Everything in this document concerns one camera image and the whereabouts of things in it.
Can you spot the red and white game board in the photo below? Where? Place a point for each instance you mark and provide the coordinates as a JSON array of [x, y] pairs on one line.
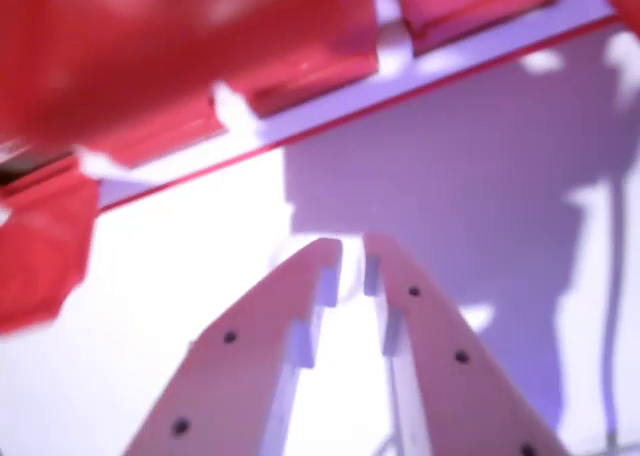
[[350, 101]]

